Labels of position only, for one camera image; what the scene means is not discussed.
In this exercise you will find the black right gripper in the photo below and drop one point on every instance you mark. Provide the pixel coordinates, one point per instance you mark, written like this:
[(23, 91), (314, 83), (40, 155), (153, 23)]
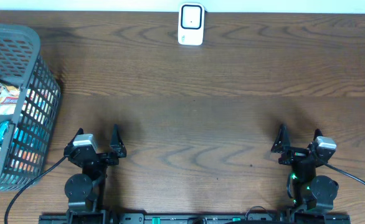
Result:
[(294, 154)]

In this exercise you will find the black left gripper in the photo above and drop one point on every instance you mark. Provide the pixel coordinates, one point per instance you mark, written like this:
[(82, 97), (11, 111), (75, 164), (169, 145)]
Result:
[(116, 146)]

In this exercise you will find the yellow snack bag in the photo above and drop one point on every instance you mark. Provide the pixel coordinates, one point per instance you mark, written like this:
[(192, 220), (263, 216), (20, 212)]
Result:
[(9, 96)]

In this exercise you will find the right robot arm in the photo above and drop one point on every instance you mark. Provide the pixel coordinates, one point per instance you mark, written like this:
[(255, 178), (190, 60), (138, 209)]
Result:
[(313, 194)]

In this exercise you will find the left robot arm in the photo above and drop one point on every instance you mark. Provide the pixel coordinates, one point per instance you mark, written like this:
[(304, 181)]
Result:
[(85, 191)]

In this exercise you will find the white barcode scanner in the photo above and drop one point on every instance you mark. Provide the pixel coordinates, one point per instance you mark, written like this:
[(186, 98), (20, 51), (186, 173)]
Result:
[(191, 24)]

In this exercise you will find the grey plastic mesh basket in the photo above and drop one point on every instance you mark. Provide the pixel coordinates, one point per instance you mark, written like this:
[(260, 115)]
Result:
[(26, 143)]

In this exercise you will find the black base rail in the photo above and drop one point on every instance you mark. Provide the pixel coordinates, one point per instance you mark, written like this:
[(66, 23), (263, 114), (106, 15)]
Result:
[(139, 218)]

